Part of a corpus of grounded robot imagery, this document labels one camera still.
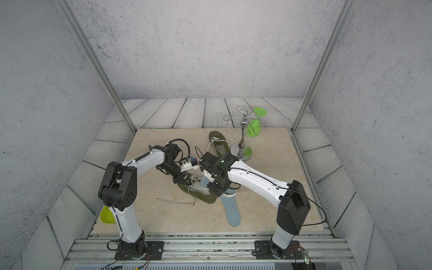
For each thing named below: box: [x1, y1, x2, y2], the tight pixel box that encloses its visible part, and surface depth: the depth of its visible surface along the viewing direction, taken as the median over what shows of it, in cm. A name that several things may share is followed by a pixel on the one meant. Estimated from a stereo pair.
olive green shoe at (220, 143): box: [207, 130, 231, 159], surface depth 109 cm
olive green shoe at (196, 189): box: [176, 172, 218, 204], surface depth 88 cm
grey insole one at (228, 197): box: [219, 189, 242, 227], surface depth 84 cm
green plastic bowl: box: [100, 205, 116, 224], surface depth 83 cm
